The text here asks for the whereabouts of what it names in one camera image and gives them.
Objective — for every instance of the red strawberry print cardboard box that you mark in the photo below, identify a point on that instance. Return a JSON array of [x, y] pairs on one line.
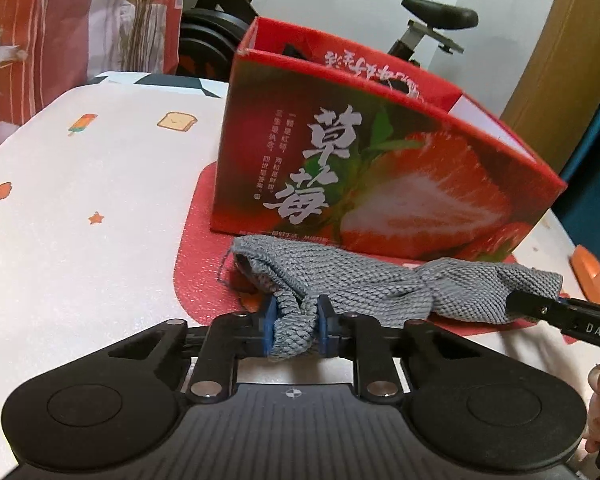
[[280, 135]]

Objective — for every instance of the grey knitted cloth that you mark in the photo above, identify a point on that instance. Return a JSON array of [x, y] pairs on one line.
[[360, 275]]

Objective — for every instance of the wooden door frame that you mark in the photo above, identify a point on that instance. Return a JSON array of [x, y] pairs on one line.
[[555, 60]]

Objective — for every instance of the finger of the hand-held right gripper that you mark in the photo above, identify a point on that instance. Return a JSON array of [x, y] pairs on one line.
[[585, 327]]

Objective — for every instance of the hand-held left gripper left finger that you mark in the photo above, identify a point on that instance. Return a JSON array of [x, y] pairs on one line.
[[269, 325]]

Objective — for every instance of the orange plastic object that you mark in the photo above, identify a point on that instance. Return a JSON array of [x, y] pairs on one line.
[[592, 272]]

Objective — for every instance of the black exercise bike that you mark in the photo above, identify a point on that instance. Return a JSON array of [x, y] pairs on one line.
[[215, 20]]

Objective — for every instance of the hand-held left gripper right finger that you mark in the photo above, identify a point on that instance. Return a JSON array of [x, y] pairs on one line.
[[326, 327]]

